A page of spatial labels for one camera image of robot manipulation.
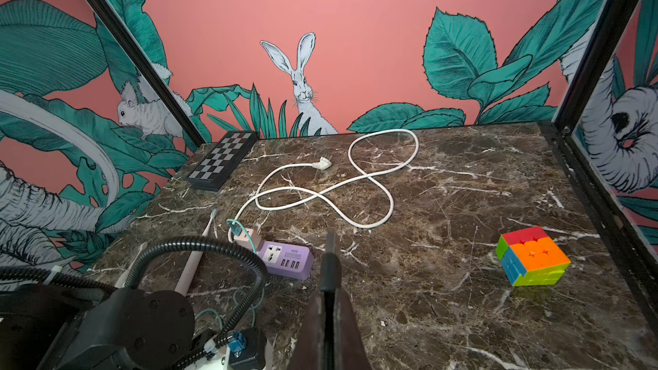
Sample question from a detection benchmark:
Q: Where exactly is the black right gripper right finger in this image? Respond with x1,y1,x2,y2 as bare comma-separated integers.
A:
331,289,372,370

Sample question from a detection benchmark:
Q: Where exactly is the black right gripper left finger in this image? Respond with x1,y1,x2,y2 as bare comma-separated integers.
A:
287,291,329,370

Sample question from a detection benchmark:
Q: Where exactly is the pink USB wall charger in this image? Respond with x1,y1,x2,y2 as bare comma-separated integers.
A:
233,228,263,253

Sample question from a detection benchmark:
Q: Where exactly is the pale pink electric toothbrush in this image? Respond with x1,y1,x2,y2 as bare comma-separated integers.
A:
175,209,217,296

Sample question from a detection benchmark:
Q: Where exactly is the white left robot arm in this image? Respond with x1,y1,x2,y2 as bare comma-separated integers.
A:
1,236,267,369

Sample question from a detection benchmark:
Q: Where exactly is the purple power strip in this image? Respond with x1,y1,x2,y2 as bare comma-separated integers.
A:
259,241,315,281

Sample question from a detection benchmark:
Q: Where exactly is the colourful puzzle cube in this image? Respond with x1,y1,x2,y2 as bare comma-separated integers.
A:
496,226,571,287

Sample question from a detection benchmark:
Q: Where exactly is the black white chessboard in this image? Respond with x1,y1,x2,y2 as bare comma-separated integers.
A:
187,131,258,192

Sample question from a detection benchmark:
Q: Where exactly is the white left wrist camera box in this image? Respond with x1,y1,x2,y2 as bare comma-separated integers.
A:
186,327,273,370

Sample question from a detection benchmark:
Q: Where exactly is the white power strip cord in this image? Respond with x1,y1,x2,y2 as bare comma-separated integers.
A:
227,127,421,243

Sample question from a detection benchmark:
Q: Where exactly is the black left frame post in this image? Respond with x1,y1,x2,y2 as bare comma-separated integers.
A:
85,0,206,147

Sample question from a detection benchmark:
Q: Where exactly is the black frame post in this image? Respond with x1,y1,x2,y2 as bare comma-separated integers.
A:
85,0,206,147
553,0,640,135

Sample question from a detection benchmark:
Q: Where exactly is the black right frame post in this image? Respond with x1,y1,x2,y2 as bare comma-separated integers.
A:
553,0,640,135

